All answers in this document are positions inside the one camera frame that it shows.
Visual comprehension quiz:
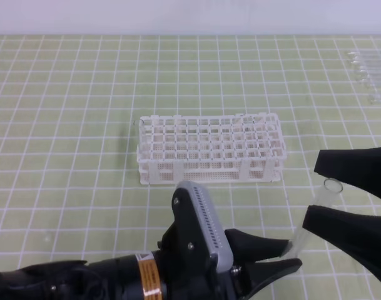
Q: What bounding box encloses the white plastic test tube rack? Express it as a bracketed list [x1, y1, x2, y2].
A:
[136, 112, 287, 185]

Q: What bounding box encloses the glass test tube front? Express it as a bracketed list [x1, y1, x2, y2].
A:
[368, 94, 381, 104]

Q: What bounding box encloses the glass test tube in rack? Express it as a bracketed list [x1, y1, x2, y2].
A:
[133, 119, 145, 139]

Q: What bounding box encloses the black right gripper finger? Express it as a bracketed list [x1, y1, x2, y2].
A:
[314, 147, 381, 199]
[302, 205, 381, 282]

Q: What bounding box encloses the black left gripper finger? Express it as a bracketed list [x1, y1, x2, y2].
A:
[225, 229, 289, 265]
[236, 258, 302, 299]

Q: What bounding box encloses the glass test tube back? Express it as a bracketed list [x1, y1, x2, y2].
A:
[347, 51, 381, 61]

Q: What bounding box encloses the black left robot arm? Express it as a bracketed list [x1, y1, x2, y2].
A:
[0, 182, 302, 299]

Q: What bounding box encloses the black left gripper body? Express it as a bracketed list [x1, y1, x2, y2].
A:
[158, 187, 249, 299]

